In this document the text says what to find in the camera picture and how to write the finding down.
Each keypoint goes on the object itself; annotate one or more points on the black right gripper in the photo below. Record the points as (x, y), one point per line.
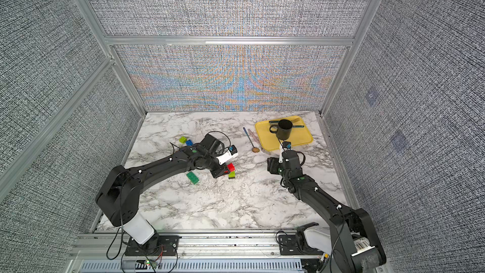
(272, 165)

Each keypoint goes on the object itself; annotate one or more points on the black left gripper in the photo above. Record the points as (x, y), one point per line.
(221, 170)

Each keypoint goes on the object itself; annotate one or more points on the red lego brick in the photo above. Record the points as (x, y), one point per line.
(231, 167)

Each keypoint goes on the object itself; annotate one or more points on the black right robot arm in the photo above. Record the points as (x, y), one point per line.
(354, 242)

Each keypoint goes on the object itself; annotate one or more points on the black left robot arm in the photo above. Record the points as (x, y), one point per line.
(119, 196)

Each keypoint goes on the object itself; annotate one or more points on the lime lego brick far left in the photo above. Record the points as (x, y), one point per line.
(183, 139)

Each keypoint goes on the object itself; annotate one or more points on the iridescent metal spoon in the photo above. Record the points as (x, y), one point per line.
(254, 148)

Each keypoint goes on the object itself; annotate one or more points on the yellow plastic tray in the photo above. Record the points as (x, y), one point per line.
(298, 136)

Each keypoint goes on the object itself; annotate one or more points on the black mug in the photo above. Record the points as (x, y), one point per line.
(281, 134)

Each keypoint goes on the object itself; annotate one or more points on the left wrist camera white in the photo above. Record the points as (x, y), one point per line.
(229, 155)

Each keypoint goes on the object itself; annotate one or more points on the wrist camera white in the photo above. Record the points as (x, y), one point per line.
(229, 155)
(285, 147)

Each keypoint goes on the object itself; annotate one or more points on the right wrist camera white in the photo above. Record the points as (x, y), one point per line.
(285, 147)

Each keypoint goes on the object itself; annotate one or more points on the green handled utensil on tray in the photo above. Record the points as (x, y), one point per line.
(284, 125)

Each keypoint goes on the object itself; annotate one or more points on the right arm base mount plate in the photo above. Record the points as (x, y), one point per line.
(299, 244)

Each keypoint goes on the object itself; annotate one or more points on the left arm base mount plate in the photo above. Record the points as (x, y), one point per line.
(151, 245)

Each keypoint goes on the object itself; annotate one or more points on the aluminium front rail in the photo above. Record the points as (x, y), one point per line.
(201, 244)

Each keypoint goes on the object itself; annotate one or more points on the white slotted cable duct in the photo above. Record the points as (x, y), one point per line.
(195, 265)

